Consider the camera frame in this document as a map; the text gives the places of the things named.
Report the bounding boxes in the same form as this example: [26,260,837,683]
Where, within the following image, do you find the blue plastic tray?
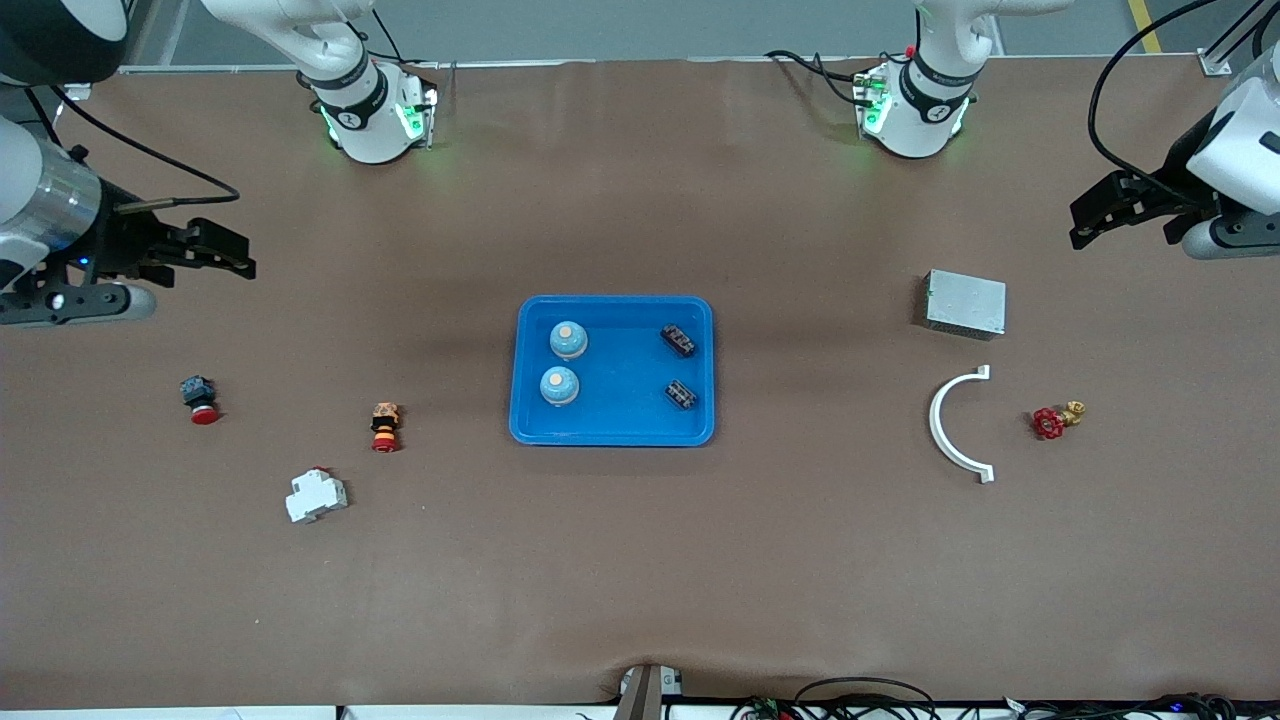
[508,294,717,448]

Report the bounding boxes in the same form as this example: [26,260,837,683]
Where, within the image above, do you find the red emergency stop button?
[180,375,221,426]

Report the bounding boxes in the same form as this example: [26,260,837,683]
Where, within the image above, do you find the silver metal box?
[922,268,1008,342]

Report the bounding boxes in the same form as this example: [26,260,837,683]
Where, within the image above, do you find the white circuit breaker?
[285,467,349,524]

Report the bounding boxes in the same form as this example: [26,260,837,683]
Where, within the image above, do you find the brown table mat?
[0,55,1280,711]

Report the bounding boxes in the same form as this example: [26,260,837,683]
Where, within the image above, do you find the aluminium frame post with bracket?
[1200,0,1280,77]
[60,0,166,101]

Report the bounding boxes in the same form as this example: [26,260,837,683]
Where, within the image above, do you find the red handle brass valve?
[1031,400,1087,442]

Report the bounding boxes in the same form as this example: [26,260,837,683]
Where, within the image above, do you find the black right arm base cable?
[370,8,441,71]

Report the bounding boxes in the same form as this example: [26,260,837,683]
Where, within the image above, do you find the white curved plastic bracket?
[928,365,997,485]

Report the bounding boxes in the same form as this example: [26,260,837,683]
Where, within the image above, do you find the black left arm base cables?
[765,48,876,106]

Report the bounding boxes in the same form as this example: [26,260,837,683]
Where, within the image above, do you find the black cable bundle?
[730,677,1280,720]

